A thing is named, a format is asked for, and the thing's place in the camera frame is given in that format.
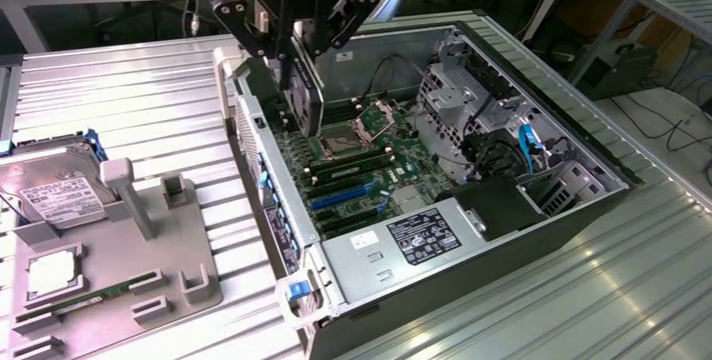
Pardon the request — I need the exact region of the graphics card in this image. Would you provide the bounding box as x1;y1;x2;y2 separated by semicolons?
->
280;20;328;139

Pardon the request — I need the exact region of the metal socket cover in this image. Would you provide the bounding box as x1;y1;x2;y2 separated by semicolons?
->
354;99;399;141

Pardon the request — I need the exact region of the silver disk bay cage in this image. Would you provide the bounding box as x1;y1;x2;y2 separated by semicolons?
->
415;59;535;178

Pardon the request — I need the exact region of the CPU socket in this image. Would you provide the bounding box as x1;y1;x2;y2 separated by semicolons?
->
319;124;368;156

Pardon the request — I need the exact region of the green motherboard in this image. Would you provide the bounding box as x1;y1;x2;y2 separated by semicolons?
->
271;99;462;240

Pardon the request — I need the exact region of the green RAM stick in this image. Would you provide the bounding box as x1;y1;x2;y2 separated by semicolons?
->
316;154;394;180
16;282;155;323

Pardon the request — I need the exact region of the blue disk carrier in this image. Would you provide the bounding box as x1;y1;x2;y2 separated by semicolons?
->
0;126;111;166

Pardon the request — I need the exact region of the blue expansion slot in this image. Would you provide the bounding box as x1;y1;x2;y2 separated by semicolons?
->
308;184;374;211

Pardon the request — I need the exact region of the silver chipset heatsink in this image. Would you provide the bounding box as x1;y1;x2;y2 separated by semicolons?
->
391;187;434;212

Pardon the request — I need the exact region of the black box device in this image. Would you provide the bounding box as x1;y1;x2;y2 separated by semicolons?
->
577;41;658;101

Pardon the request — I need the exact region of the silver hard disk drive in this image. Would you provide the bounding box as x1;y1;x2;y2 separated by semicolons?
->
0;145;111;228

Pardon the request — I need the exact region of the black plastic shroud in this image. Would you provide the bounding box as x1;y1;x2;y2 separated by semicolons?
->
432;176;550;243

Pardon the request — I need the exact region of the grey power supply unit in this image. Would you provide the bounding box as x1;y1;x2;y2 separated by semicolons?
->
319;205;490;308

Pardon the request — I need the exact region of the grey parts rack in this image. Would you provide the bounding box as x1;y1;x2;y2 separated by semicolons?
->
8;157;224;360

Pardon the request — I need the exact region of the open black PC case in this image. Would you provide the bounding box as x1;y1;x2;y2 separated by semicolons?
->
213;20;644;360

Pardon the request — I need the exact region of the silver CPU chip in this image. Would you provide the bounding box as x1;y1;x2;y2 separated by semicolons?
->
26;253;79;294

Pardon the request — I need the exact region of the long black looped wire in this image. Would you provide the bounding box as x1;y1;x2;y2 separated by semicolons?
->
359;54;430;103

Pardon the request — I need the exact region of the black wire bundle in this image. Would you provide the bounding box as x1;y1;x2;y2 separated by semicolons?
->
461;132;529;178

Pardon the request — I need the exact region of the grey metal frame post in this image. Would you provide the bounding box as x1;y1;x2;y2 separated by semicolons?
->
0;53;24;144

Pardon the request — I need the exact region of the blue flat wire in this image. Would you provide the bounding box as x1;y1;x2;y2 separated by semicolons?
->
515;124;545;177

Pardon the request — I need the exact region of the metal slat shelf frame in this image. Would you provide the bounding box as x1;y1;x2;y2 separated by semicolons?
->
571;0;712;86

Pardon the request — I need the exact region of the thin black cable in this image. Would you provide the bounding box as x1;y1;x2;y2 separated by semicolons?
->
609;97;712;153

